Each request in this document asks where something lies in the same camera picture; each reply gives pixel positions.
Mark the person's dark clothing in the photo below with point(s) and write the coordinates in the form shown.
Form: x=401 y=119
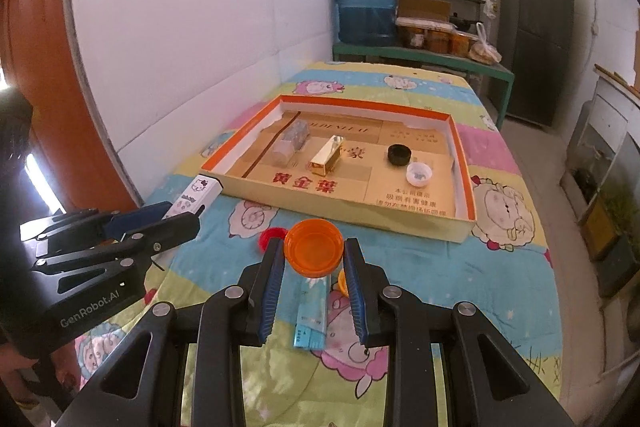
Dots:
x=12 y=157

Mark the black frying pan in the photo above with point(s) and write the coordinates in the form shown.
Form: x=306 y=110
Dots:
x=462 y=23

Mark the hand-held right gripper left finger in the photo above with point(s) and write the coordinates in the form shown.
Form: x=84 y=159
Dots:
x=267 y=297

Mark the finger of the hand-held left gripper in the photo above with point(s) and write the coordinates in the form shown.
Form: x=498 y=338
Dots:
x=170 y=231
x=135 y=219

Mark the blue water jug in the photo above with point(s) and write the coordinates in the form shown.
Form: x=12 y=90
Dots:
x=365 y=2

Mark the brown cardboard box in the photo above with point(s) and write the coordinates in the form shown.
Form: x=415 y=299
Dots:
x=422 y=9

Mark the dark grey refrigerator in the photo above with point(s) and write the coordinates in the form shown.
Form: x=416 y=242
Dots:
x=535 y=32

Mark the white cartoon-print lighter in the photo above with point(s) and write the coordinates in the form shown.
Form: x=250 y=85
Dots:
x=197 y=194

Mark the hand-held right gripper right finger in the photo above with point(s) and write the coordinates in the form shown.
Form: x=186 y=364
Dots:
x=357 y=302

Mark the teal lighter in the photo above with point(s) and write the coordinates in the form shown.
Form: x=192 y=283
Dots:
x=312 y=312

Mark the white bottle cap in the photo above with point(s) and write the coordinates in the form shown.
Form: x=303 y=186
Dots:
x=419 y=174

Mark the red bottle cap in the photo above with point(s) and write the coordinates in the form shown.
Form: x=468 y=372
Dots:
x=267 y=239

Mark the grey cylinder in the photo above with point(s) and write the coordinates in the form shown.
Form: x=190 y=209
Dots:
x=581 y=122

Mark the gold lighter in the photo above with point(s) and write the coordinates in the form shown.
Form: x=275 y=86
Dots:
x=327 y=157

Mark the dark green crate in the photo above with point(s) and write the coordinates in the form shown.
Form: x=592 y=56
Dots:
x=620 y=267

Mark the orange-rimmed cardboard box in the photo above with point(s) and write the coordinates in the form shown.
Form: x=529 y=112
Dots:
x=380 y=199

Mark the yellow plant box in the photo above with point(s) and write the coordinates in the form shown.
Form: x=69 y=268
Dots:
x=607 y=222

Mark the amber food jar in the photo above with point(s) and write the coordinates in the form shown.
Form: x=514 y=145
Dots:
x=412 y=38
x=461 y=43
x=437 y=41

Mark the black bottle cap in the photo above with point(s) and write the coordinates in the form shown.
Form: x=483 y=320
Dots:
x=400 y=153

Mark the clear plastic bag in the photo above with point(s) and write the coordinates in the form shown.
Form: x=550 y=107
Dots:
x=482 y=51

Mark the brown wooden door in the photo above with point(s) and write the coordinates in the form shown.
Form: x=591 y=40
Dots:
x=45 y=57

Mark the orange bottle cap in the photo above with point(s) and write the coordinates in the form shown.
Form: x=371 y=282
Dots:
x=314 y=249
x=343 y=283

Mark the person's left hand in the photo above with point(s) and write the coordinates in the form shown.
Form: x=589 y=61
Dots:
x=67 y=369

